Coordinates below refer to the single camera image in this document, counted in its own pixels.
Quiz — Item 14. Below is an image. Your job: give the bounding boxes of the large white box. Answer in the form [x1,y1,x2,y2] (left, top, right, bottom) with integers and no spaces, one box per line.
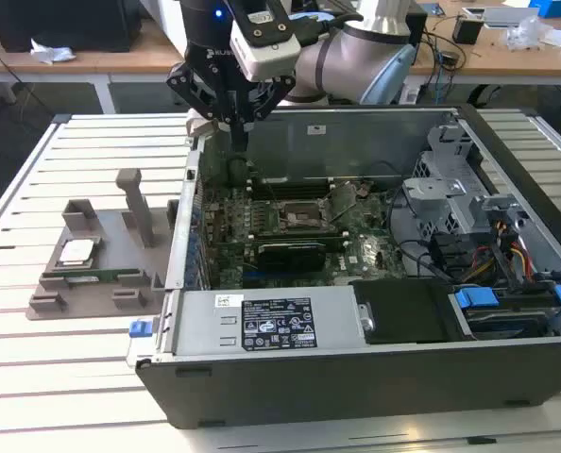
[141,0,186,23]

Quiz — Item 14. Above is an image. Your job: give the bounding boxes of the hard disk in blue carrier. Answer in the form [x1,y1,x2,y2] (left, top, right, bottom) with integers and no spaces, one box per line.
[448,282,561,341]

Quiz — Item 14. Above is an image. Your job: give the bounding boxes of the large black computer box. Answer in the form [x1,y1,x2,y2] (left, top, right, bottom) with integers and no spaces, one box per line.
[0,0,143,53]

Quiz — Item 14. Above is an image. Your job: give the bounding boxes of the green RAM stick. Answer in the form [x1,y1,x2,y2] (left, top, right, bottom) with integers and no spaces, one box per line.
[42,267,143,280]

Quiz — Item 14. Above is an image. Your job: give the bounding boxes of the coloured wire bundle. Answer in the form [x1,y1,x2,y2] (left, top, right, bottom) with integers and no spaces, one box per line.
[468,221,532,279]

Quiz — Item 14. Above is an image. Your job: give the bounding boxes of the metal socket cover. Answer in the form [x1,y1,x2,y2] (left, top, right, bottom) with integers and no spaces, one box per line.
[320,181,360,222]

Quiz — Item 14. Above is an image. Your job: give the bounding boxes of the flat grey white tray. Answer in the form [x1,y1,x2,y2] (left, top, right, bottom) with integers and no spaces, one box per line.
[481,4,541,29]

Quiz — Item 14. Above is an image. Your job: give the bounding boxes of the tall black box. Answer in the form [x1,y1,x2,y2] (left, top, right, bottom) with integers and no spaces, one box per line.
[405,11,429,48]

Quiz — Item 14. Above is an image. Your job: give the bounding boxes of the black RAM slot row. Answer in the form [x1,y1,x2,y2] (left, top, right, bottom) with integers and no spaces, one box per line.
[249,177,336,199]
[251,229,346,247]

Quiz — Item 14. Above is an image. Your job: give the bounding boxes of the metal drive cage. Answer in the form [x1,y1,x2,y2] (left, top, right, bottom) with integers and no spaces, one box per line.
[400,125,522,237]

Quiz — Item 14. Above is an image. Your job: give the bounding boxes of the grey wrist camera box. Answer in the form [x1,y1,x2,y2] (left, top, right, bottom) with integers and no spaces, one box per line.
[229,0,303,82]

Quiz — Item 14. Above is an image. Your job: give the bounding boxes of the black connector block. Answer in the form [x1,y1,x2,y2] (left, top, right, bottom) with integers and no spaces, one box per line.
[429,233,470,275]

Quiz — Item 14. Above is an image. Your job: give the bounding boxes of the silver CPU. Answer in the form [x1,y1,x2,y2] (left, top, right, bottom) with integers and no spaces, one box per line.
[57,238,96,266]

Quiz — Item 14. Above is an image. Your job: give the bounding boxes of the crumpled white paper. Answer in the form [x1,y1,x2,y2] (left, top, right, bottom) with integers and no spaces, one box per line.
[28,38,77,66]

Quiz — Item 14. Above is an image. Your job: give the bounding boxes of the black plastic shroud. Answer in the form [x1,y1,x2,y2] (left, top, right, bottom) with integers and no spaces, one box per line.
[348,277,475,345]

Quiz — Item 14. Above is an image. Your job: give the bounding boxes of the green motherboard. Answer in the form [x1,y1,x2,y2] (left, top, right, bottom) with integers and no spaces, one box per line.
[197,181,407,290]

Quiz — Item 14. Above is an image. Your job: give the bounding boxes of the black graphics card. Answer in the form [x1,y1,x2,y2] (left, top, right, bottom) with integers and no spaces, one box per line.
[254,240,329,274]

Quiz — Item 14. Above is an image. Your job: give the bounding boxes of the light grey case handle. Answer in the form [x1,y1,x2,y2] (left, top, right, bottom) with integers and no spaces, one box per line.
[185,109,221,139]

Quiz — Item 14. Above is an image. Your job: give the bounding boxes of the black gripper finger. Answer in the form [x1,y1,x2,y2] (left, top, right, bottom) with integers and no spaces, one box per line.
[241,75,297,152]
[165,63,242,152]

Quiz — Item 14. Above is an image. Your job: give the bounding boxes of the wooden desk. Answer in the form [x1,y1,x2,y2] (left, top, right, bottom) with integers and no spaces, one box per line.
[0,0,561,89]

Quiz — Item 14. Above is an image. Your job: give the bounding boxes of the small black cube box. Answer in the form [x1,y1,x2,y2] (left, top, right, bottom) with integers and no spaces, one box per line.
[452,13,485,46]

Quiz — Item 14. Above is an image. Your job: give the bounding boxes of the grey parts rack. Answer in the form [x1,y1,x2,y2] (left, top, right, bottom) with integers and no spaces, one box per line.
[27,168,180,323]

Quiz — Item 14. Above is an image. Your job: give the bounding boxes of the blue cardboard box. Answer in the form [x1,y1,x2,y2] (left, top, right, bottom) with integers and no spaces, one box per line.
[528,0,561,19]

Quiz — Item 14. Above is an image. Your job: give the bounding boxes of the CPU socket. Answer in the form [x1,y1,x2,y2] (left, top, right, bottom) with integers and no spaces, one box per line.
[273,197,338,235]

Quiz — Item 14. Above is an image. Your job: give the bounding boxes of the silver power supply unit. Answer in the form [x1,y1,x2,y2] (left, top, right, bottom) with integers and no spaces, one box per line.
[171,288,365,356]

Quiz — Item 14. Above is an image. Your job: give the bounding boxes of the clear plastic bag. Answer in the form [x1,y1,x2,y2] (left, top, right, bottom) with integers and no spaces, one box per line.
[504,16,553,52]

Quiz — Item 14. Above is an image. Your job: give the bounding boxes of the black open PC case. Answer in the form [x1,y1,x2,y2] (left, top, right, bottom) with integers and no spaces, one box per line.
[127,103,561,430]

